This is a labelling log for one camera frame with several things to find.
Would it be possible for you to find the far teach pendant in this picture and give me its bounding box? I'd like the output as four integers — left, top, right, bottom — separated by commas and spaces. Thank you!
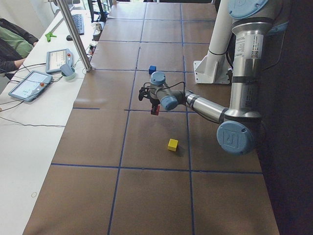
45, 48, 73, 74

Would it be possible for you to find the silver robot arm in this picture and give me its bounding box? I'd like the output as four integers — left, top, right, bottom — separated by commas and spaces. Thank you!
138, 0, 291, 155

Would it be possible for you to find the black keyboard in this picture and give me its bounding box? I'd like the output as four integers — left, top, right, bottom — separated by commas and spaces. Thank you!
72, 14, 85, 35

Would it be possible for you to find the near teach pendant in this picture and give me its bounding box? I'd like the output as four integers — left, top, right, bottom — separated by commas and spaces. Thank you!
8, 71, 53, 102

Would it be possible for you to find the green clamp tool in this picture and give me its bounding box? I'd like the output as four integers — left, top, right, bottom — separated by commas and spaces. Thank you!
45, 32, 57, 42

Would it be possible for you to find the light blue cup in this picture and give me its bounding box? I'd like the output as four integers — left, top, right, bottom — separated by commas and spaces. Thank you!
60, 64, 75, 80

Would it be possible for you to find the seated person green shirt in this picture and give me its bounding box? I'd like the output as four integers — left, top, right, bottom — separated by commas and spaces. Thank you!
0, 18, 39, 74

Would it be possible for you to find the red cube block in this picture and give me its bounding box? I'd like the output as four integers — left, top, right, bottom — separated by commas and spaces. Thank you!
155, 105, 160, 116

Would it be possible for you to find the yellow cube block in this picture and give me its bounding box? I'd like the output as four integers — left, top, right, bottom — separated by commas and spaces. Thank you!
167, 139, 179, 152

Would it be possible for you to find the metal cylinder cup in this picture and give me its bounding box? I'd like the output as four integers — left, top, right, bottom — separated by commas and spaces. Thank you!
95, 23, 102, 31

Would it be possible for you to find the aluminium frame post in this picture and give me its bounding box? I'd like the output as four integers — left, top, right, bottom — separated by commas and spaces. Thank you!
56, 0, 92, 72

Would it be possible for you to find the white pedestal column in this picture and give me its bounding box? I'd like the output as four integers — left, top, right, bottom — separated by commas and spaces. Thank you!
194, 0, 232, 84

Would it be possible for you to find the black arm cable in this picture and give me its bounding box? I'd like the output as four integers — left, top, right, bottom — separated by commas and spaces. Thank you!
144, 81, 186, 95

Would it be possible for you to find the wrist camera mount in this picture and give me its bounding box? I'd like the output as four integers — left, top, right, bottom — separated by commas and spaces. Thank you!
138, 83, 151, 101

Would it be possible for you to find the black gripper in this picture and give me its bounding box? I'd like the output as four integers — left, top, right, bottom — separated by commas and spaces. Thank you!
150, 98, 159, 116

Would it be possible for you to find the blue cube block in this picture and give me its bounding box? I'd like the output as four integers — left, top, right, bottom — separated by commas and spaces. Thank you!
148, 65, 157, 75

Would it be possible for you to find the teach pendant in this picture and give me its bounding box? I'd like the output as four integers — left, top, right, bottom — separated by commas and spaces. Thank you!
45, 48, 73, 74
8, 71, 53, 102

